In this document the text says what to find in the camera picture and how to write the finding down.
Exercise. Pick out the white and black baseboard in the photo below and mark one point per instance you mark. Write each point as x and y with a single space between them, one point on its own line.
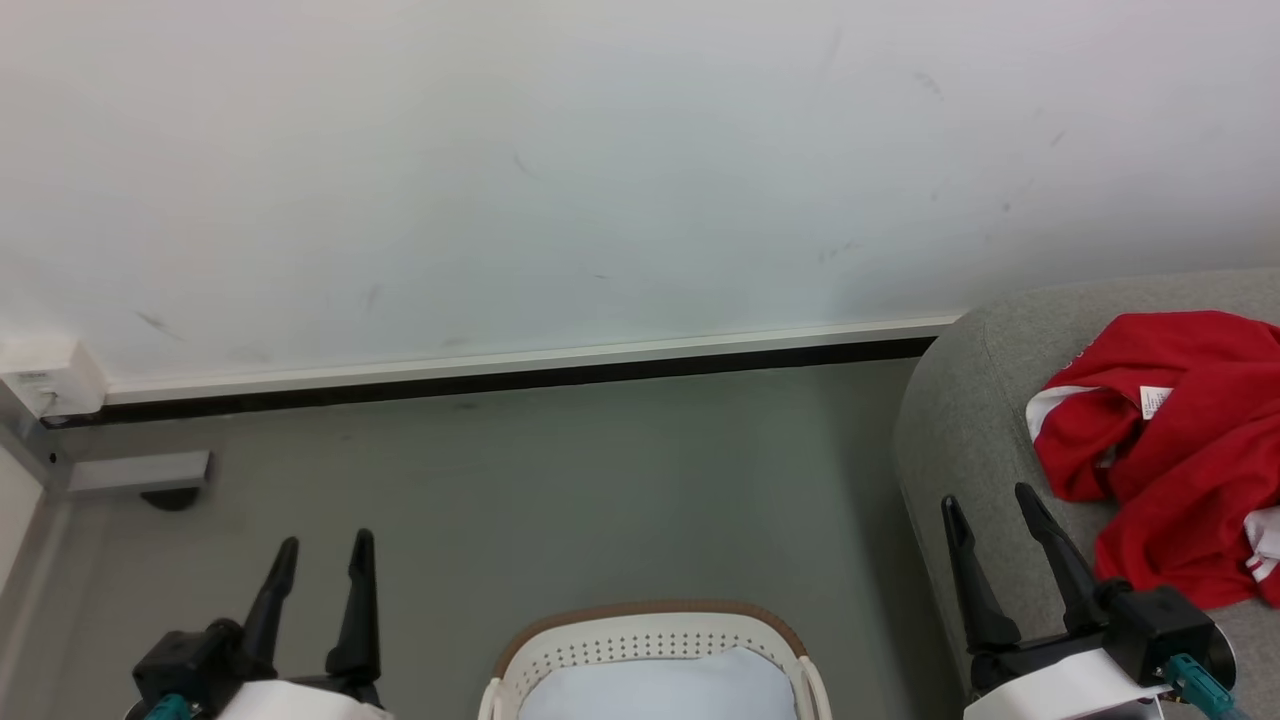
500 368

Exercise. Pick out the red shorts with white trim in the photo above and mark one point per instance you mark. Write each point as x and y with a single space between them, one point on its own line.
1180 530

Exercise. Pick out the teal connector on right gripper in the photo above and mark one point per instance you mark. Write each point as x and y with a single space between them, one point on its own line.
1200 688

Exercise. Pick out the white wall box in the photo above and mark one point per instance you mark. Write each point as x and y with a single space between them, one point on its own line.
50 375

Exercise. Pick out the teal connector on left gripper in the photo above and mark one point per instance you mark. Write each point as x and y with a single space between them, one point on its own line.
168 710

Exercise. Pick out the teal connector on gripper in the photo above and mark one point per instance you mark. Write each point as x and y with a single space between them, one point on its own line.
1200 688
168 710

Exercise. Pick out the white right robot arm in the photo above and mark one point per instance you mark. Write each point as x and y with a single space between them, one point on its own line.
1060 695

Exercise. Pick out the grey fabric sofa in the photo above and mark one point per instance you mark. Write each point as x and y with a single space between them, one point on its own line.
965 420

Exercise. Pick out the red jersey with white label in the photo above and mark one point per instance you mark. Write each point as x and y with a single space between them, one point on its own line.
1150 360

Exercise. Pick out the beige plastic laundry basket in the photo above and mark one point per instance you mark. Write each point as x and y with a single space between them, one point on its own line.
640 632

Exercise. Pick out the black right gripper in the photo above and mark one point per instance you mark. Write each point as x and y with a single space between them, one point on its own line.
1160 630

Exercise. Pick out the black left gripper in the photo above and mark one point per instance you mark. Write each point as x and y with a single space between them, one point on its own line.
190 665

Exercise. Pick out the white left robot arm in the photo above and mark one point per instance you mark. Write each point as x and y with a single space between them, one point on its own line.
300 703

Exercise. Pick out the white cloth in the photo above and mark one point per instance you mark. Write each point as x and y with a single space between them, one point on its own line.
660 690

